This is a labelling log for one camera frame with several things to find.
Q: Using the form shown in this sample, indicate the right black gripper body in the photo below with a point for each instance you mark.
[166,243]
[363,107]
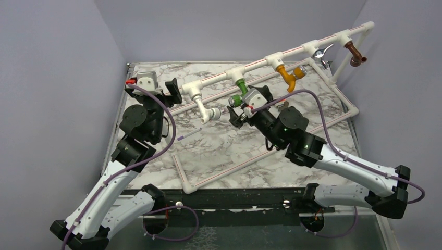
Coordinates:
[265,123]

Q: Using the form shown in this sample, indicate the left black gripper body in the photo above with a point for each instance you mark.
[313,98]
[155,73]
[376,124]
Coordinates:
[147,100]

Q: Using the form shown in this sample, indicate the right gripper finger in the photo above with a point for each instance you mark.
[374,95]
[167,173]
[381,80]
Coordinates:
[236,120]
[265,92]

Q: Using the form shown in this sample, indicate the green faucet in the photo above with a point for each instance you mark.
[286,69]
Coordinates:
[240,95]

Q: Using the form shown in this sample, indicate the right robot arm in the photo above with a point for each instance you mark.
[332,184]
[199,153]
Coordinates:
[382,189]

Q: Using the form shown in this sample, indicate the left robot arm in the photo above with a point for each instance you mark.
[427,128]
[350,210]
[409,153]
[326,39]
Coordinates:
[149,131]

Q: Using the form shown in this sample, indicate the white plastic faucet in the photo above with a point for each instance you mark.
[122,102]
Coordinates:
[206,114]

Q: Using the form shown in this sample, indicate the purple white pen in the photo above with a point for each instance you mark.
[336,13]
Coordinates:
[189,134]

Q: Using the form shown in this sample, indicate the orange yellow faucet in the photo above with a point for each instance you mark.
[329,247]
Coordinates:
[290,79]

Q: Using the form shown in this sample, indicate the chrome lever faucet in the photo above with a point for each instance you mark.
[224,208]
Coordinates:
[319,54]

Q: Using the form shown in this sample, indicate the brown faucet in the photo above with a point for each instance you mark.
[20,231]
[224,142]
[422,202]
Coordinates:
[357,58]

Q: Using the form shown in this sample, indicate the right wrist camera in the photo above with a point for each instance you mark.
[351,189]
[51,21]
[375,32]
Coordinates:
[253,100]

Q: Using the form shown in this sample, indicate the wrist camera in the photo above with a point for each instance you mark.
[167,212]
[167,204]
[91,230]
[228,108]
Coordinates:
[253,100]
[147,80]

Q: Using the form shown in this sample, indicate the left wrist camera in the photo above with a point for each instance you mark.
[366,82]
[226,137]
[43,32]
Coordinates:
[147,80]

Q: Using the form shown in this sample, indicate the black table front rail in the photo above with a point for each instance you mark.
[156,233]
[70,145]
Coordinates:
[235,207]

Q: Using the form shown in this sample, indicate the white PVC pipe frame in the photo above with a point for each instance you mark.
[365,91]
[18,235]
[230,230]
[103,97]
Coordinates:
[292,58]

